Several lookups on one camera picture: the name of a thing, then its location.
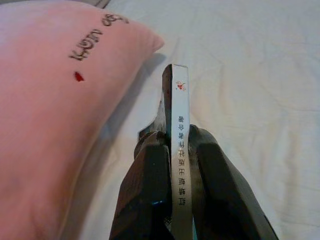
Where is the pink embroidered pillow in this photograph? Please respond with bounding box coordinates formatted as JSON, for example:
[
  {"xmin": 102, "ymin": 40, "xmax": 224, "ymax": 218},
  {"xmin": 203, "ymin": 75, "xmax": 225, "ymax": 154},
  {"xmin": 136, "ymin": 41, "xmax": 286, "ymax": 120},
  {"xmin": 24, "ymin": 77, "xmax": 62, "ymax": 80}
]
[{"xmin": 0, "ymin": 0, "xmax": 166, "ymax": 240}]

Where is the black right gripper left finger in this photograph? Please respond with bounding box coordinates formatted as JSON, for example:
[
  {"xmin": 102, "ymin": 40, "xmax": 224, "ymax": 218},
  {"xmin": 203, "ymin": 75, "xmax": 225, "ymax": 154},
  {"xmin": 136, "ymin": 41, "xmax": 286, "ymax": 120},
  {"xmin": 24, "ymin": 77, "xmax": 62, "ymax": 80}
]
[{"xmin": 109, "ymin": 122, "xmax": 174, "ymax": 240}]

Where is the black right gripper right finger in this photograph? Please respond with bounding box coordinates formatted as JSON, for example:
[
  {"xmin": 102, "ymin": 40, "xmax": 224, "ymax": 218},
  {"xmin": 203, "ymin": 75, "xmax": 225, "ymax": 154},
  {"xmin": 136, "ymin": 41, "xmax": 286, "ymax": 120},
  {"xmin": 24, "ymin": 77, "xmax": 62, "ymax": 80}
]
[{"xmin": 188, "ymin": 124, "xmax": 280, "ymax": 240}]

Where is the white bed sheet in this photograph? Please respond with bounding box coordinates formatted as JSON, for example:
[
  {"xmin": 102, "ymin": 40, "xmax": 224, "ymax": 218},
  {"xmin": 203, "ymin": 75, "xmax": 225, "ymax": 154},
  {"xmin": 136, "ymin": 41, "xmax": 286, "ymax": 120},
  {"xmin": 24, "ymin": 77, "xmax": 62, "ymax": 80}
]
[{"xmin": 98, "ymin": 0, "xmax": 320, "ymax": 240}]

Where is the dark cover paperback book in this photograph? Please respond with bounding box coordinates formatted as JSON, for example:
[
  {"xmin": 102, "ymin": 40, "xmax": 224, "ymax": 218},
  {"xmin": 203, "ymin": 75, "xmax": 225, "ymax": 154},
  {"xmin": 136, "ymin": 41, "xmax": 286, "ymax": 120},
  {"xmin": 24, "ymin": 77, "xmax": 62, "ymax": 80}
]
[{"xmin": 154, "ymin": 63, "xmax": 195, "ymax": 240}]

